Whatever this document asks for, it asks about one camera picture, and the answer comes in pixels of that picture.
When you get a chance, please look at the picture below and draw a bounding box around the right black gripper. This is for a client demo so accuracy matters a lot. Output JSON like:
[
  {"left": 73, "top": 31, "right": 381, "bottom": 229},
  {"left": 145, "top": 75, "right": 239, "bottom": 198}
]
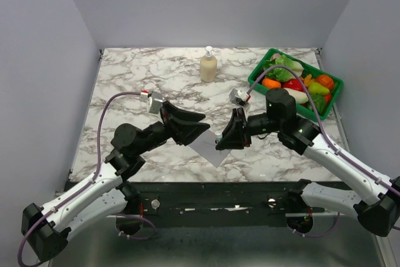
[{"left": 216, "top": 107, "right": 283, "bottom": 150}]

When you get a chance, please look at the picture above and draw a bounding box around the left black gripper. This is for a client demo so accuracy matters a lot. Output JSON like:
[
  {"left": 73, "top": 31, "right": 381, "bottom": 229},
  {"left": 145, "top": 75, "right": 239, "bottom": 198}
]
[{"left": 136, "top": 101, "right": 210, "bottom": 156}]

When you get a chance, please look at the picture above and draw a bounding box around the green white glue stick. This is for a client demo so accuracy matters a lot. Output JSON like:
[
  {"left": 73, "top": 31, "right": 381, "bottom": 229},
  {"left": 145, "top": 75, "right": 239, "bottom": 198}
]
[{"left": 215, "top": 131, "right": 223, "bottom": 144}]

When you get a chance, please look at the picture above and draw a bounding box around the grey envelope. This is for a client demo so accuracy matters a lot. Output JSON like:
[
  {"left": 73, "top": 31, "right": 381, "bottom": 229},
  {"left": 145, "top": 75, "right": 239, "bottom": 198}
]
[{"left": 189, "top": 130, "right": 231, "bottom": 168}]

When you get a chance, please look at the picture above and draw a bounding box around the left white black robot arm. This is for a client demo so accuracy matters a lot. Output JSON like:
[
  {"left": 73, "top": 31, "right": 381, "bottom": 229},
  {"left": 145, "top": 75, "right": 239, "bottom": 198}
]
[{"left": 21, "top": 101, "right": 210, "bottom": 263}]

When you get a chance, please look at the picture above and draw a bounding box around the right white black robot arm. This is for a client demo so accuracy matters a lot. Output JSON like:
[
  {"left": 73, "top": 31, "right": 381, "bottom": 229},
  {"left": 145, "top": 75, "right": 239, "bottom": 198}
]
[{"left": 216, "top": 88, "right": 399, "bottom": 237}]

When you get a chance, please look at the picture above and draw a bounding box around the dark toy eggplant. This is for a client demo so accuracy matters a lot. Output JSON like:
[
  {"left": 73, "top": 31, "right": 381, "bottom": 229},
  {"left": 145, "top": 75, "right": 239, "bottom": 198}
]
[{"left": 254, "top": 73, "right": 265, "bottom": 83}]

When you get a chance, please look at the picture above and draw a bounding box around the green plastic basket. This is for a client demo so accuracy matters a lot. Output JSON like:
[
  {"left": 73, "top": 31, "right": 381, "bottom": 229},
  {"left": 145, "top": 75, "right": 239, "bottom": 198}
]
[{"left": 248, "top": 48, "right": 344, "bottom": 120}]

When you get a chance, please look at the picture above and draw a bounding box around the orange toy fruit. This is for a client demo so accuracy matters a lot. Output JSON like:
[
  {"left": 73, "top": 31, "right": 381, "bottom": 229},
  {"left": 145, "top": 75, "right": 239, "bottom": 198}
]
[{"left": 262, "top": 78, "right": 281, "bottom": 89}]

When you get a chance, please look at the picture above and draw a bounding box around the beige soap pump bottle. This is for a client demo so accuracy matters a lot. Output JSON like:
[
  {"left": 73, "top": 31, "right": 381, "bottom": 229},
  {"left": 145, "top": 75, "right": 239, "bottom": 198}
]
[{"left": 200, "top": 46, "right": 218, "bottom": 83}]

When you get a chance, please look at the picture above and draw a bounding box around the green toy lettuce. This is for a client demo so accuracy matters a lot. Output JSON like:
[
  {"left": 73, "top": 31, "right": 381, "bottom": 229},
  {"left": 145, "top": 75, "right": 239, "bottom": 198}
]
[{"left": 263, "top": 54, "right": 304, "bottom": 83}]

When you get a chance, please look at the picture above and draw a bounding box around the white toy radish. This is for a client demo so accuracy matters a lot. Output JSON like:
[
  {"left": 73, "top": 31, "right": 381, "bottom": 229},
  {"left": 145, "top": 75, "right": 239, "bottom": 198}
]
[{"left": 284, "top": 88, "right": 309, "bottom": 104}]

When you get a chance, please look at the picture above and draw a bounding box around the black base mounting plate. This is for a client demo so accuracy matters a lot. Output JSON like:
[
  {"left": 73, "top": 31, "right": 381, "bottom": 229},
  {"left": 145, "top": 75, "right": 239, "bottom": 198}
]
[{"left": 122, "top": 182, "right": 310, "bottom": 228}]

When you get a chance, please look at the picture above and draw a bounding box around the yellow toy pepper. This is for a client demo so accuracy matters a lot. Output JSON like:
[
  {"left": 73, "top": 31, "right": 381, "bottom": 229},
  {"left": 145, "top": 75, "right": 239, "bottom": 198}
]
[{"left": 303, "top": 74, "right": 315, "bottom": 87}]

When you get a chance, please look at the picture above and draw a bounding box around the green toy pear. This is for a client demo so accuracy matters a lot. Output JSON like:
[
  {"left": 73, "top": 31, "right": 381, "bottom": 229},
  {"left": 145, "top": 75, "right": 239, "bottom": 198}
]
[{"left": 307, "top": 82, "right": 330, "bottom": 96}]

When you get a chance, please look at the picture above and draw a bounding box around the orange toy tomato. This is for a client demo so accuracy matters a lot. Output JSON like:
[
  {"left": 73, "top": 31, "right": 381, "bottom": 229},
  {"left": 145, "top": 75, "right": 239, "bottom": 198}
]
[{"left": 316, "top": 74, "right": 334, "bottom": 91}]

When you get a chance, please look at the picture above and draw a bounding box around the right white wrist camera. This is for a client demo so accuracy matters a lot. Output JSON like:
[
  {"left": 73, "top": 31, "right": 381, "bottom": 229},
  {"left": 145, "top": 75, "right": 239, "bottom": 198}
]
[{"left": 229, "top": 89, "right": 251, "bottom": 117}]

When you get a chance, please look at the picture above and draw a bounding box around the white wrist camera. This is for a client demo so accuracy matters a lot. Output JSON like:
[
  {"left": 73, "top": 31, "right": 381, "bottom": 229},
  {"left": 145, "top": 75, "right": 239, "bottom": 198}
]
[
  {"left": 229, "top": 89, "right": 251, "bottom": 117},
  {"left": 147, "top": 92, "right": 163, "bottom": 115}
]

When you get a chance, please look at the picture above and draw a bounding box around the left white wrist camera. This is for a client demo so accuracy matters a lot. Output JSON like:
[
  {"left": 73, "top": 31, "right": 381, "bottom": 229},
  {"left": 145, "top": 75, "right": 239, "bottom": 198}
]
[{"left": 147, "top": 92, "right": 163, "bottom": 115}]

